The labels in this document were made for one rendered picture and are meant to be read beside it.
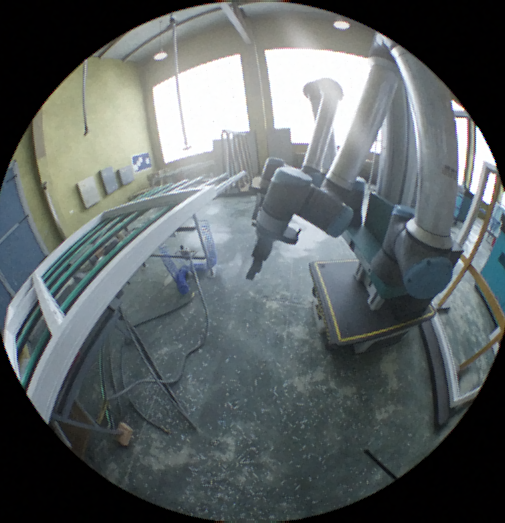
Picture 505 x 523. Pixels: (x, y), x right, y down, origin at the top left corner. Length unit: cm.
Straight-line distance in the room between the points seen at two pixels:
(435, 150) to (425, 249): 22
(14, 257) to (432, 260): 738
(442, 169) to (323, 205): 30
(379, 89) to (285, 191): 41
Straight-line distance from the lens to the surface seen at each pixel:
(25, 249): 699
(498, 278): 320
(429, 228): 45
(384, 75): 58
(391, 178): 100
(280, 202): 40
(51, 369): 55
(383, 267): 68
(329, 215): 39
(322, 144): 82
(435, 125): 43
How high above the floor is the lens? 113
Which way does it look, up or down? 38 degrees down
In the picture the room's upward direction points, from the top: 7 degrees counter-clockwise
